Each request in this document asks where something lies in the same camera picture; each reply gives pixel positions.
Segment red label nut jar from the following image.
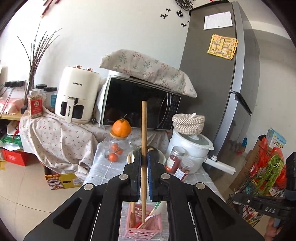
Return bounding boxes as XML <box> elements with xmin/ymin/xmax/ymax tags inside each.
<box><xmin>27</xmin><ymin>89</ymin><xmax>44</xmax><ymax>118</ymax></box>

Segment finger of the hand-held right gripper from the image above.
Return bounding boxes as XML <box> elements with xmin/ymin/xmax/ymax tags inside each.
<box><xmin>230</xmin><ymin>193</ymin><xmax>260</xmax><ymax>209</ymax></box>

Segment black power strip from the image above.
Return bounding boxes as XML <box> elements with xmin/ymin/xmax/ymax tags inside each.
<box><xmin>5</xmin><ymin>80</ymin><xmax>25</xmax><ymax>88</ymax></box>

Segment light blue carton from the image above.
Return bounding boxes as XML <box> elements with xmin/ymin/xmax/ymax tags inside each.
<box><xmin>266</xmin><ymin>128</ymin><xmax>287</xmax><ymax>149</ymax></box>

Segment woven rope basket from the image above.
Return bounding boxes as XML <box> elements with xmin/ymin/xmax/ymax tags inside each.
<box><xmin>172</xmin><ymin>113</ymin><xmax>205</xmax><ymax>135</ymax></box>

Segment floral cloth cover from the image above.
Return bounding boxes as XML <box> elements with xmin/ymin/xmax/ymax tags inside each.
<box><xmin>100</xmin><ymin>49</ymin><xmax>197</xmax><ymax>98</ymax></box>

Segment grey refrigerator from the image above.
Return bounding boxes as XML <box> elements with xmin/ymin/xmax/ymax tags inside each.
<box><xmin>179</xmin><ymin>1</ymin><xmax>260</xmax><ymax>183</ymax></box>

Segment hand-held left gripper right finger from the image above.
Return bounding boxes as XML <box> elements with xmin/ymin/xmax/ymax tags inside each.
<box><xmin>147</xmin><ymin>151</ymin><xmax>265</xmax><ymax>241</ymax></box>

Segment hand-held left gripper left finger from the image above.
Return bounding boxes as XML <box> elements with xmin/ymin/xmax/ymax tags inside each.
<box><xmin>23</xmin><ymin>151</ymin><xmax>142</xmax><ymax>241</ymax></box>

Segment yellow printed paper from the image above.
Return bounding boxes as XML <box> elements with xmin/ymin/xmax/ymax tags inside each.
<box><xmin>207</xmin><ymin>34</ymin><xmax>238</xmax><ymax>60</ymax></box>

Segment vase of dry branches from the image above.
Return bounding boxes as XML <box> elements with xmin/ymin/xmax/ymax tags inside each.
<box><xmin>17</xmin><ymin>21</ymin><xmax>63</xmax><ymax>91</ymax></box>

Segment grey checked tablecloth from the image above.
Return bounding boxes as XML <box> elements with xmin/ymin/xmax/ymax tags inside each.
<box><xmin>84</xmin><ymin>139</ymin><xmax>226</xmax><ymax>241</ymax></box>

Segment round wooden lid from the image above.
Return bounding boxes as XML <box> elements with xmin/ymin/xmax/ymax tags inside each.
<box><xmin>110</xmin><ymin>130</ymin><xmax>130</xmax><ymax>141</ymax></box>

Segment white electric cooking pot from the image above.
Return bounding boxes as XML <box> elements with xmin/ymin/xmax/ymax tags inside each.
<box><xmin>166</xmin><ymin>128</ymin><xmax>236</xmax><ymax>175</ymax></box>

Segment pink perforated plastic basket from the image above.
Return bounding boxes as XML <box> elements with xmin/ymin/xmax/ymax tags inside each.
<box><xmin>119</xmin><ymin>202</ymin><xmax>163</xmax><ymax>241</ymax></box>

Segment large orange citrus fruit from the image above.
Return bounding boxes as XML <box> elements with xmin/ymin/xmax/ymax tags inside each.
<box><xmin>112</xmin><ymin>114</ymin><xmax>132</xmax><ymax>138</ymax></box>

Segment white note paper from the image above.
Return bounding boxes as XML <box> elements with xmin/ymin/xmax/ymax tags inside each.
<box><xmin>203</xmin><ymin>11</ymin><xmax>233</xmax><ymax>30</ymax></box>

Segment green long beans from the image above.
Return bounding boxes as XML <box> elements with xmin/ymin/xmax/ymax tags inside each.
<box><xmin>257</xmin><ymin>154</ymin><xmax>285</xmax><ymax>195</ymax></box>

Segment red gift box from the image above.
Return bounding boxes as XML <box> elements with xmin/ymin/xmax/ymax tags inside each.
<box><xmin>2</xmin><ymin>148</ymin><xmax>29</xmax><ymax>167</ymax></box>

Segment black wall clock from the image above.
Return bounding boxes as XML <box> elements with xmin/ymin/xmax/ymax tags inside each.
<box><xmin>174</xmin><ymin>0</ymin><xmax>193</xmax><ymax>12</ymax></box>

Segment red wall decoration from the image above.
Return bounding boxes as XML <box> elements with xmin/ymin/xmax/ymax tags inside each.
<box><xmin>40</xmin><ymin>0</ymin><xmax>63</xmax><ymax>19</ymax></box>

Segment brown cardboard box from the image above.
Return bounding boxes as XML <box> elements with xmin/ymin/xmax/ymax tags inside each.
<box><xmin>230</xmin><ymin>140</ymin><xmax>264</xmax><ymax>193</ymax></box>

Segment cream air fryer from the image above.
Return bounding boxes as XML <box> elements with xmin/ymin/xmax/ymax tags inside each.
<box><xmin>55</xmin><ymin>65</ymin><xmax>101</xmax><ymax>124</ymax></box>

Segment plain wooden chopstick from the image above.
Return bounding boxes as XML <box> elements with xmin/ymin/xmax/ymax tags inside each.
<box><xmin>141</xmin><ymin>101</ymin><xmax>148</xmax><ymax>223</ymax></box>

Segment short jar of red berries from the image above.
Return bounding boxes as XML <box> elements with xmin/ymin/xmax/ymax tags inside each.
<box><xmin>177</xmin><ymin>160</ymin><xmax>194</xmax><ymax>181</ymax></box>

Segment tall jar of red berries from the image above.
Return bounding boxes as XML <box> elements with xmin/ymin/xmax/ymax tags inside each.
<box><xmin>165</xmin><ymin>146</ymin><xmax>185</xmax><ymax>174</ymax></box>

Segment yellow printed cardboard box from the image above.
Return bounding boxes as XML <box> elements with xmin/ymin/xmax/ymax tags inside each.
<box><xmin>44</xmin><ymin>169</ymin><xmax>84</xmax><ymax>190</ymax></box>

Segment clear glass jar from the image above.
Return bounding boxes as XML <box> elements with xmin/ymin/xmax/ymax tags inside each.
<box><xmin>104</xmin><ymin>137</ymin><xmax>133</xmax><ymax>163</ymax></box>

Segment red plastic bag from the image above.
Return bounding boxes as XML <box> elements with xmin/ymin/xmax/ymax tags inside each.
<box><xmin>250</xmin><ymin>138</ymin><xmax>287</xmax><ymax>188</ymax></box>

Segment black wire rack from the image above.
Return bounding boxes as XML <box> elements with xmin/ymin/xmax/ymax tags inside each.
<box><xmin>228</xmin><ymin>139</ymin><xmax>288</xmax><ymax>227</ymax></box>

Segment white plastic spoon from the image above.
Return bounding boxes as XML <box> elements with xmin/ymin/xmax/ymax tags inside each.
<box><xmin>147</xmin><ymin>202</ymin><xmax>163</xmax><ymax>220</ymax></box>

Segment small floral print sheet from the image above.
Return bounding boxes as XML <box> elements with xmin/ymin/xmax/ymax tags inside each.
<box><xmin>19</xmin><ymin>107</ymin><xmax>111</xmax><ymax>181</ymax></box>

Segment black microwave oven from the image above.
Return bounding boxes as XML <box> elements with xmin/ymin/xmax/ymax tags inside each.
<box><xmin>100</xmin><ymin>76</ymin><xmax>182</xmax><ymax>130</ymax></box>

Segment pink cloth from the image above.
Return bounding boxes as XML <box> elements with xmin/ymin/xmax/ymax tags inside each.
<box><xmin>0</xmin><ymin>97</ymin><xmax>28</xmax><ymax>115</ymax></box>

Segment person's right hand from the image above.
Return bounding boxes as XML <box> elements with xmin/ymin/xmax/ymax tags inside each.
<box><xmin>264</xmin><ymin>218</ymin><xmax>278</xmax><ymax>241</ymax></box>

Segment wooden shelf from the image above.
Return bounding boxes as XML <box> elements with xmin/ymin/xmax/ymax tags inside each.
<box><xmin>0</xmin><ymin>112</ymin><xmax>26</xmax><ymax>121</ymax></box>

